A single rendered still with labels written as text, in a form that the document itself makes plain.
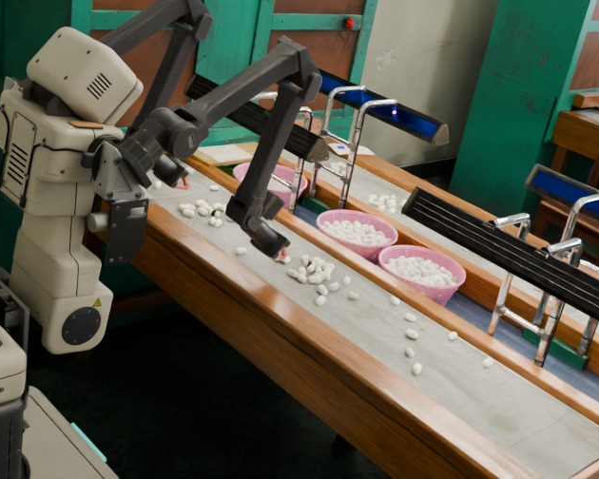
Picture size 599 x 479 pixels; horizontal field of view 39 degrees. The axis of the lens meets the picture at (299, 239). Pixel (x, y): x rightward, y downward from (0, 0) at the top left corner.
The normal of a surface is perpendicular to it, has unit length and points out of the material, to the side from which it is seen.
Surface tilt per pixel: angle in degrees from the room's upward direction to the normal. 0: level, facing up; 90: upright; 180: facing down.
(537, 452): 0
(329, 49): 90
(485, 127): 90
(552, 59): 90
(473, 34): 90
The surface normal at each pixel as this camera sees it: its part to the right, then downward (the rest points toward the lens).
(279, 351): -0.73, 0.16
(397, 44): 0.67, 0.42
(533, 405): 0.18, -0.89
